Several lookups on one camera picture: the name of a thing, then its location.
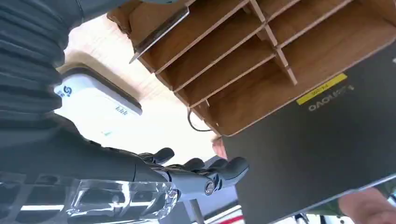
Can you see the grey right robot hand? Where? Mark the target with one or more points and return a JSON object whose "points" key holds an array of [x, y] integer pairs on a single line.
{"points": [[77, 160]]}

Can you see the white box with blue logo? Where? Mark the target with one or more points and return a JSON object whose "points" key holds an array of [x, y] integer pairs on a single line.
{"points": [[92, 105]]}

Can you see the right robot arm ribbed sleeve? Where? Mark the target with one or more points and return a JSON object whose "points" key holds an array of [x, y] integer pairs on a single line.
{"points": [[28, 61]]}

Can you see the grey metal pole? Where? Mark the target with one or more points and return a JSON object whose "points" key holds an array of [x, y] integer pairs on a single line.
{"points": [[196, 213]]}

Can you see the person's hand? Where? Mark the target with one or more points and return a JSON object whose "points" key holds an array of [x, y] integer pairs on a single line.
{"points": [[219, 148], [368, 207]]}

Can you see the dark glossy card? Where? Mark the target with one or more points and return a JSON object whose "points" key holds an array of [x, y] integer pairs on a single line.
{"points": [[161, 32]]}

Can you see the wooden card box with dividers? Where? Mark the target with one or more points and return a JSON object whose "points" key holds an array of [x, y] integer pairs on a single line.
{"points": [[247, 102]]}

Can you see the black laptop with yellow label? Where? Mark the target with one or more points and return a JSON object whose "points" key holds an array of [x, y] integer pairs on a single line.
{"points": [[309, 154]]}

